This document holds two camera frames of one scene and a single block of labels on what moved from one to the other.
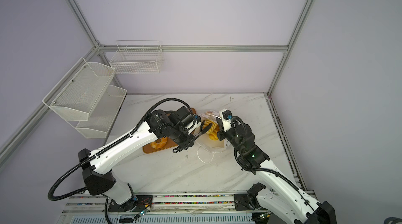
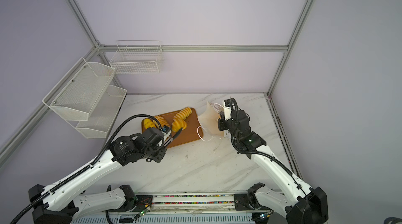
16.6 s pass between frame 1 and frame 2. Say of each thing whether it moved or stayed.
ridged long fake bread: moved
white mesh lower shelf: stayed
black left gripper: moved
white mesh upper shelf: stayed
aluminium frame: stayed
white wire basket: stayed
